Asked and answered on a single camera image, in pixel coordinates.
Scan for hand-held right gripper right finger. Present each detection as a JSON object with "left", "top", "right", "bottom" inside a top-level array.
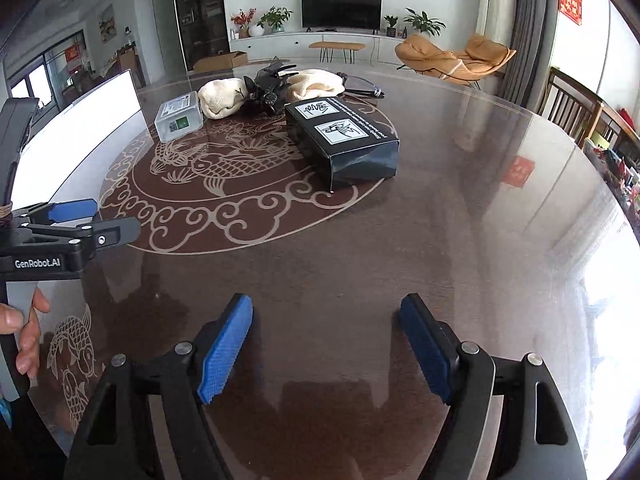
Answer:
[{"left": 398, "top": 293, "right": 588, "bottom": 480}]

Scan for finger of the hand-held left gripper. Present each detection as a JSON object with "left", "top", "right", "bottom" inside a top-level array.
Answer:
[
  {"left": 25, "top": 217, "right": 142, "bottom": 261},
  {"left": 27, "top": 199, "right": 99, "bottom": 226}
]

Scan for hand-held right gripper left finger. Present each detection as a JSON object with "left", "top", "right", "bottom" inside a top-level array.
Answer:
[{"left": 64, "top": 293, "right": 254, "bottom": 480}]

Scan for clear plastic box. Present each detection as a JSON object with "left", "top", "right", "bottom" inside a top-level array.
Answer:
[{"left": 153, "top": 91, "right": 204, "bottom": 143}]

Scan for black mesh hair claw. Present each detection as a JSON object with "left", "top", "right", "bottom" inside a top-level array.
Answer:
[{"left": 242, "top": 57, "right": 301, "bottom": 116}]

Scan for black box with white labels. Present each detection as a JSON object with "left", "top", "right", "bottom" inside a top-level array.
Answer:
[{"left": 284, "top": 96, "right": 401, "bottom": 192}]

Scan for person's left hand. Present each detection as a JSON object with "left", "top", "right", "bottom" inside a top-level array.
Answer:
[{"left": 0, "top": 288, "right": 52, "bottom": 380}]

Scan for brown dining chair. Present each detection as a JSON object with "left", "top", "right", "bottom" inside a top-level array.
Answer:
[{"left": 117, "top": 45, "right": 146, "bottom": 86}]

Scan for cardboard box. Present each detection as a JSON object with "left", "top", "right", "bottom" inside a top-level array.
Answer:
[{"left": 192, "top": 51, "right": 248, "bottom": 73}]

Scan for dark display cabinet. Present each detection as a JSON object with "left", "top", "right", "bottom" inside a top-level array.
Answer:
[{"left": 171, "top": 0, "right": 224, "bottom": 72}]

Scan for red flower arrangement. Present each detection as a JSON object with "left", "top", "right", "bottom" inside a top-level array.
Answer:
[{"left": 231, "top": 8, "right": 257, "bottom": 39}]

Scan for white tv cabinet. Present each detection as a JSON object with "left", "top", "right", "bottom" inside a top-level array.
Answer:
[{"left": 229, "top": 30, "right": 406, "bottom": 66}]

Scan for eyeglasses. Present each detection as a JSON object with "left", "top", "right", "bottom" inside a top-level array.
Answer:
[{"left": 337, "top": 72, "right": 386, "bottom": 99}]

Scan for green potted plant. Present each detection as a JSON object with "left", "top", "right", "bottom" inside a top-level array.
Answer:
[{"left": 257, "top": 6, "right": 293, "bottom": 34}]

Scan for cluttered side table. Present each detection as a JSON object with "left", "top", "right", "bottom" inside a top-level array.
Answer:
[{"left": 582, "top": 105, "right": 640, "bottom": 211}]

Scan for orange bench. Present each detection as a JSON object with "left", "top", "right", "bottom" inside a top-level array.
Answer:
[{"left": 308, "top": 41, "right": 366, "bottom": 64}]

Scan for wooden chair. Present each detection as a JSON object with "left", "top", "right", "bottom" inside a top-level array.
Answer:
[{"left": 537, "top": 66, "right": 606, "bottom": 146}]

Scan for orange lounge chair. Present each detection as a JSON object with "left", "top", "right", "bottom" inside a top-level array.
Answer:
[{"left": 395, "top": 34, "right": 517, "bottom": 90}]

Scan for television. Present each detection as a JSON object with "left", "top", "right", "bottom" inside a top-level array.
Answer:
[{"left": 301, "top": 0, "right": 383, "bottom": 29}]

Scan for large leafy potted plant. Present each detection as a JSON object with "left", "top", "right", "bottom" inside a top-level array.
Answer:
[{"left": 404, "top": 8, "right": 446, "bottom": 38}]

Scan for grey curtain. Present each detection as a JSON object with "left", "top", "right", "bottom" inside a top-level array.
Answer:
[{"left": 500, "top": 0, "right": 561, "bottom": 106}]

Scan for covered standing air conditioner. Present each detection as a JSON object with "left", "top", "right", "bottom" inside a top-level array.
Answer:
[{"left": 475, "top": 0, "right": 518, "bottom": 48}]

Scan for framed wall picture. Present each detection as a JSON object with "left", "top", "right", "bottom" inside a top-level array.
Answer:
[{"left": 98, "top": 4, "right": 117, "bottom": 43}]

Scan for red wall hanging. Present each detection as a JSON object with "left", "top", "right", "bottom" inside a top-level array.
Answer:
[{"left": 558, "top": 0, "right": 584, "bottom": 26}]

